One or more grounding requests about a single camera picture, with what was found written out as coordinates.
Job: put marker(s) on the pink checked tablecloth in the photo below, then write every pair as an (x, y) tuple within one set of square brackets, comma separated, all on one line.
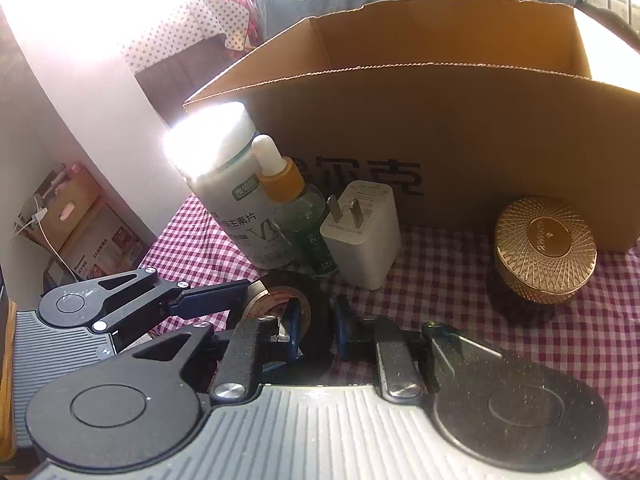
[(440, 290)]

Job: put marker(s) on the white star-dotted cloth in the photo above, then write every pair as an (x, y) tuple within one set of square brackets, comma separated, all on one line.
[(175, 30)]

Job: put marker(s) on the brown cardboard box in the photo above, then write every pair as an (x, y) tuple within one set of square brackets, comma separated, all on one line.
[(450, 125)]

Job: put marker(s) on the white charger plug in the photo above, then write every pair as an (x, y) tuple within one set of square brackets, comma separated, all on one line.
[(365, 255)]

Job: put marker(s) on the black tape roll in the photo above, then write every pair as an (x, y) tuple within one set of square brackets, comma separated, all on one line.
[(317, 310)]

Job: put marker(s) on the gold-lidded dark jar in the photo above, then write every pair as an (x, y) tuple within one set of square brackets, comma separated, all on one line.
[(545, 260)]

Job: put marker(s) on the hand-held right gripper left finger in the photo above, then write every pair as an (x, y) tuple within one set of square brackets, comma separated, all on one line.
[(245, 355)]

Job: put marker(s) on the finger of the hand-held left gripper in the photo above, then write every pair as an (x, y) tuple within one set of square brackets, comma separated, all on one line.
[(210, 297)]

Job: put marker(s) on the orange-collared glass dropper bottle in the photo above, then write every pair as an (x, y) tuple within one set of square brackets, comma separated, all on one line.
[(295, 210)]

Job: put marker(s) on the white supplement bottle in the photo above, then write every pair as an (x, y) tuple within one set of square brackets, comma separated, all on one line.
[(235, 220)]

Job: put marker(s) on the printed appliance carton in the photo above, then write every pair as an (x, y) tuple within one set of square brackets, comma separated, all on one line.
[(110, 245)]

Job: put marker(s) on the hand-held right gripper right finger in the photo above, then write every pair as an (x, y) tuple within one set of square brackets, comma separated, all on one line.
[(346, 330)]

